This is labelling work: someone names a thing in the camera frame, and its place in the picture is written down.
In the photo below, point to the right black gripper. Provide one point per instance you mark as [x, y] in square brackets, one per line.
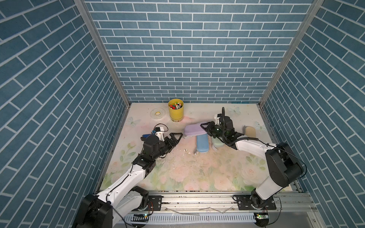
[208, 132]

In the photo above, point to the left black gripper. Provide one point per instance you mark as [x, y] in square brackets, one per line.
[169, 146]

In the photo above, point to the white sleeve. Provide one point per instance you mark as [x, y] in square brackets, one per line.
[202, 143]

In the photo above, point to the grey sleeve back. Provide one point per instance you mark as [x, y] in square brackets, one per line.
[216, 143]

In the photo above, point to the white sleeve case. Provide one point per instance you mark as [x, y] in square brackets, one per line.
[250, 131]

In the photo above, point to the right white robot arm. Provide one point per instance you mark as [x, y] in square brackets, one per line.
[283, 165]

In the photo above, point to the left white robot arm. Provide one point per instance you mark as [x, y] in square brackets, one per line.
[106, 208]

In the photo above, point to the blue stapler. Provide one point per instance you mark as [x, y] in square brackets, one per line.
[144, 137]

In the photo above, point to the clear tape roll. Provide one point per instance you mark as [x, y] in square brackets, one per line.
[157, 113]

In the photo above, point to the yellow pen cup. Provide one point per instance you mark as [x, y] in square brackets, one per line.
[176, 109]

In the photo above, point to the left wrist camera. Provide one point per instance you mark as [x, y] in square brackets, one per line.
[159, 133]

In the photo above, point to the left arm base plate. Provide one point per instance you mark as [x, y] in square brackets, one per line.
[154, 201]

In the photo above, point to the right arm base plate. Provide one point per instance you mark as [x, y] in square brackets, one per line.
[249, 202]

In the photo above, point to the aluminium front rail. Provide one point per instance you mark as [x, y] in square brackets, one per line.
[221, 202]

